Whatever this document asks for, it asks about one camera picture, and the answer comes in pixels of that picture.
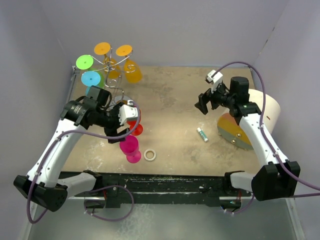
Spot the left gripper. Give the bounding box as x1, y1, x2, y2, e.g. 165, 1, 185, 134
95, 102, 130, 143

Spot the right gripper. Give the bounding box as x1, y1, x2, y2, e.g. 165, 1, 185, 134
195, 80, 236, 114

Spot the pink plastic wine glass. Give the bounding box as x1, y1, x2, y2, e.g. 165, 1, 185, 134
119, 135, 141, 164

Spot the orange wine glass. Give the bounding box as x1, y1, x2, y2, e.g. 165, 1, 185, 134
115, 44, 143, 84
94, 42, 121, 79

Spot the blue plastic wine glass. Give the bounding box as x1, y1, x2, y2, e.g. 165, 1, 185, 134
81, 70, 105, 95

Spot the orange wine glass front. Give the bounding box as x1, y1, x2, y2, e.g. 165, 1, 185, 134
94, 42, 121, 79

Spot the green plastic wine glass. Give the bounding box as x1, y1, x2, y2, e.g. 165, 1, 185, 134
75, 54, 101, 73

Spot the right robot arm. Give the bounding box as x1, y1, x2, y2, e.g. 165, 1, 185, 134
195, 73, 301, 201

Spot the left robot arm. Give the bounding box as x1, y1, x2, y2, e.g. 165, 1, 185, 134
13, 86, 140, 212

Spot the red plastic wine glass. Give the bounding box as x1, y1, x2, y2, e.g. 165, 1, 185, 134
126, 120, 144, 136

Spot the white green lip balm tube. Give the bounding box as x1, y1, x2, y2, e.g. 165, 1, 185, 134
196, 127, 209, 142

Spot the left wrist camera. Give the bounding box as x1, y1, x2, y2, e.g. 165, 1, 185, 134
118, 100, 140, 125

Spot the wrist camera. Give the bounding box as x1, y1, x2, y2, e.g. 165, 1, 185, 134
205, 70, 223, 93
118, 100, 140, 125

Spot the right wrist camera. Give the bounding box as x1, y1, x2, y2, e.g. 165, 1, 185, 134
205, 70, 223, 93

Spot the white tape ring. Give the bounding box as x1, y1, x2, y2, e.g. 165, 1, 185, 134
143, 148, 157, 161

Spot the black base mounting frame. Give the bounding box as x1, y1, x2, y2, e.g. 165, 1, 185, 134
76, 173, 250, 208

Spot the chrome wire wine glass rack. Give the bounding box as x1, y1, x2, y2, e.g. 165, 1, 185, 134
97, 49, 133, 101

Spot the aluminium rail frame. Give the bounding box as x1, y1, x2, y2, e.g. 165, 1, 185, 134
28, 66, 305, 240

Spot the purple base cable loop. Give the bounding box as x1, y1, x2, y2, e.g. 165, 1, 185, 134
83, 184, 135, 222

